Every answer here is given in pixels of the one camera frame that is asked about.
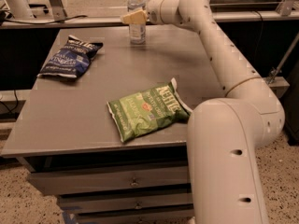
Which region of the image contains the white pipe top left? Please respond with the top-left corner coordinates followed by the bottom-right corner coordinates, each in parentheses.
top-left (6, 0), bottom-right (34, 19)

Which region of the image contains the clear blue plastic water bottle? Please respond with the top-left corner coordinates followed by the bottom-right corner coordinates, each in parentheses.
top-left (127, 0), bottom-right (146, 44)

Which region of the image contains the black cable on rail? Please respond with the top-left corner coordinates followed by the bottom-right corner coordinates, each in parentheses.
top-left (0, 12), bottom-right (88, 26)

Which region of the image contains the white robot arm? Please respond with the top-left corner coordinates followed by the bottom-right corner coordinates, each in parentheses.
top-left (121, 0), bottom-right (285, 224)

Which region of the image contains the green Kettle chips bag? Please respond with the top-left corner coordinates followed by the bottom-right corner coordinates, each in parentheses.
top-left (107, 78), bottom-right (192, 143)

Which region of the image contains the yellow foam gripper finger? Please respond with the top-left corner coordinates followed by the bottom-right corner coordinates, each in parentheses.
top-left (121, 9), bottom-right (148, 24)

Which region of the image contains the grey drawer cabinet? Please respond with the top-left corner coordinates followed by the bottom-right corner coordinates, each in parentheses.
top-left (2, 25), bottom-right (222, 224)

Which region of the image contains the grey metal rail frame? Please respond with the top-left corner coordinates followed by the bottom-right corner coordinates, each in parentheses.
top-left (4, 0), bottom-right (299, 26)

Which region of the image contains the blue Kettle chips bag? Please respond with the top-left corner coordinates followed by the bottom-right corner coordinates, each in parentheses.
top-left (38, 35), bottom-right (104, 79)

